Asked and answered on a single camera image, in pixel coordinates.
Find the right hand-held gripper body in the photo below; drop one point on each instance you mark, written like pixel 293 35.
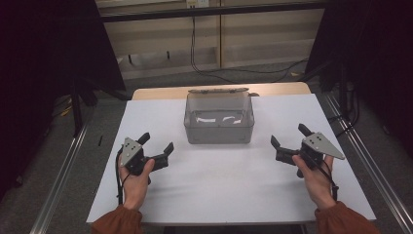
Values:
pixel 319 144

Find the black curtain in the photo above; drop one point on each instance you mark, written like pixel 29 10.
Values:
pixel 39 65
pixel 373 48

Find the white wall socket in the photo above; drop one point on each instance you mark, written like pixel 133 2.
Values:
pixel 198 3

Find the small black pen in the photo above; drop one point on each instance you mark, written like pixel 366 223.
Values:
pixel 100 140

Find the beige wooden desk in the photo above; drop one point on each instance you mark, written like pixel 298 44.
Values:
pixel 259 32

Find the light wooden table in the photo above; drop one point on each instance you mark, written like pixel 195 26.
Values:
pixel 162 92

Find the metal floor rail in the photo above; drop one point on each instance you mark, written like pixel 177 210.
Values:
pixel 373 169
pixel 58 185

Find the person's right hand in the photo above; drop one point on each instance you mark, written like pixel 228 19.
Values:
pixel 319 185

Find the person's left hand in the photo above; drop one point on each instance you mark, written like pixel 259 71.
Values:
pixel 134 188

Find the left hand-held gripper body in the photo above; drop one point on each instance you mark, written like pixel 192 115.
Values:
pixel 131 152

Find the grey transparent lidded box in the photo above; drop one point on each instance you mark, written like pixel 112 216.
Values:
pixel 219 136

